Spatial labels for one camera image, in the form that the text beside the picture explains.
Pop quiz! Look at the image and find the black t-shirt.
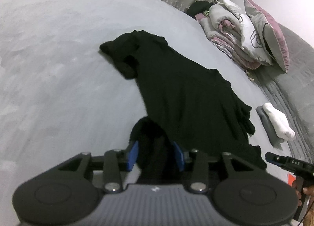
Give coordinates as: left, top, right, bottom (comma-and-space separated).
99, 30, 267, 185

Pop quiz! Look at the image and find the person right hand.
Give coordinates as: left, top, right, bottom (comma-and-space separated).
292, 179, 314, 206

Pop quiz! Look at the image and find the grey folded garment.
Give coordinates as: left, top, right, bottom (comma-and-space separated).
256, 106, 285, 146

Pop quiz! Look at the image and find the white folded garment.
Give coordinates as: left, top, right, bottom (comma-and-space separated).
262, 102, 295, 141

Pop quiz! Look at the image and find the grey quilted bedspread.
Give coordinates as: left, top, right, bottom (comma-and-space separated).
254, 25, 314, 164

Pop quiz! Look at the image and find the grey bed sheet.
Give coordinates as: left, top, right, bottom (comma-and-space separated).
1, 0, 267, 225

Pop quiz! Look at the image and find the pink grey pillow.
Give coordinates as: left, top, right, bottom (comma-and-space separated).
243, 0, 289, 73

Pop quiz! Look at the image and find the folded floral duvet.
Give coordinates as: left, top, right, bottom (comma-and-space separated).
195, 0, 274, 70

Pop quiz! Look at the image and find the black item behind duvet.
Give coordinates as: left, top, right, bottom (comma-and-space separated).
186, 1, 211, 18

